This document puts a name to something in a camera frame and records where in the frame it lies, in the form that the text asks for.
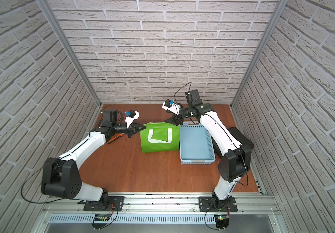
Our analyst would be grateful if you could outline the green insulated delivery bag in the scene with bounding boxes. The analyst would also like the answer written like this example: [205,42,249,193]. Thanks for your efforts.
[140,122,180,153]

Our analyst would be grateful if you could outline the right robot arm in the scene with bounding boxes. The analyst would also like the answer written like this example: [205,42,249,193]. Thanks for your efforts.
[162,89,254,211]

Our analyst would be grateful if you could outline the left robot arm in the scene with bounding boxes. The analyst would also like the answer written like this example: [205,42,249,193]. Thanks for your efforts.
[39,110,146,207]

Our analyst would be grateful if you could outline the light blue plastic basket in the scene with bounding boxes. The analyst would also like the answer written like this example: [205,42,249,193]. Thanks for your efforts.
[180,122,216,165]

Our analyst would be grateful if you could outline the left controller board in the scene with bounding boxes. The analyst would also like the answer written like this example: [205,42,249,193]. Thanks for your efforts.
[92,214,113,230]

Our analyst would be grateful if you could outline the controller board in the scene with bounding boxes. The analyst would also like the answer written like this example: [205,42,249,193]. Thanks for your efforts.
[214,215,230,231]
[92,214,113,230]

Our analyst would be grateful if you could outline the right controller board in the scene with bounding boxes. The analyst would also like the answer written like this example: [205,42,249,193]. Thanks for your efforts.
[214,215,230,231]

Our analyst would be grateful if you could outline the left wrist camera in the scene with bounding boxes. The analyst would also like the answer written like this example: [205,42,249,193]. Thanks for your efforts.
[125,110,140,128]

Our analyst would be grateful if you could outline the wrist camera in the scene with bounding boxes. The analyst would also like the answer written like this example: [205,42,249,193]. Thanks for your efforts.
[162,99,181,115]
[125,110,140,128]

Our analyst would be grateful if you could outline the orange handled groove pliers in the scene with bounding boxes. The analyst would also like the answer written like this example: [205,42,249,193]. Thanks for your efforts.
[107,134,123,144]

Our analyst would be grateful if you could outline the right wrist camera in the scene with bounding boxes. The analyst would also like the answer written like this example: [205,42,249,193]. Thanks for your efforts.
[162,99,181,115]

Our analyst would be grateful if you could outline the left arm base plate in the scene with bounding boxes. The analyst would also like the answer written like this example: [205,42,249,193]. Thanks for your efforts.
[84,196,125,212]

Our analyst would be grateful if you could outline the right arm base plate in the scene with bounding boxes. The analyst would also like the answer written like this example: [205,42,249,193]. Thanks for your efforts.
[198,196,238,213]

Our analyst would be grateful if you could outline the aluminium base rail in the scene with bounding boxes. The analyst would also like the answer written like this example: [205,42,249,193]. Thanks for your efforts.
[38,193,282,228]

